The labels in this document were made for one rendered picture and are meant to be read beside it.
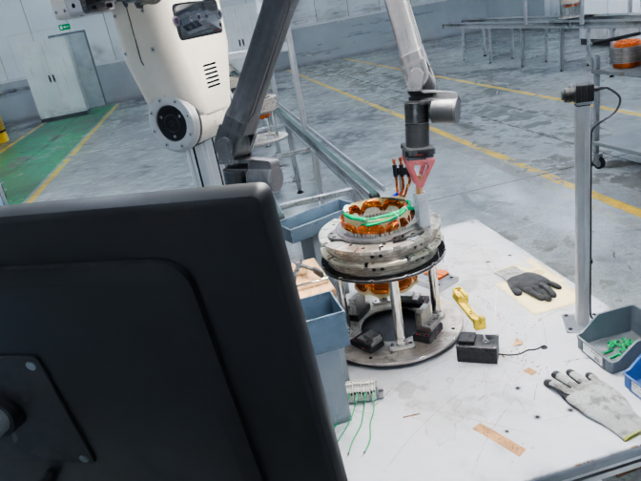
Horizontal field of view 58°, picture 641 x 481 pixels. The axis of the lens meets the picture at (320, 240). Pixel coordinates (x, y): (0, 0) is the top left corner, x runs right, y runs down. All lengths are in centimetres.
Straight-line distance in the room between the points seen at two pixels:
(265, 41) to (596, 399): 99
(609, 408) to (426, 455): 39
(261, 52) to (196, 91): 42
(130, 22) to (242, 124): 49
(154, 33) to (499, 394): 117
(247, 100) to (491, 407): 84
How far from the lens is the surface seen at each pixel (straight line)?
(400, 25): 150
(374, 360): 152
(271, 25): 118
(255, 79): 120
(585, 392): 140
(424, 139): 142
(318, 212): 187
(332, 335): 123
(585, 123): 146
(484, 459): 127
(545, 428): 134
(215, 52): 167
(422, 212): 147
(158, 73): 158
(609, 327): 161
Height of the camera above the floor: 165
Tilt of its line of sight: 22 degrees down
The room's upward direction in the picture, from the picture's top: 10 degrees counter-clockwise
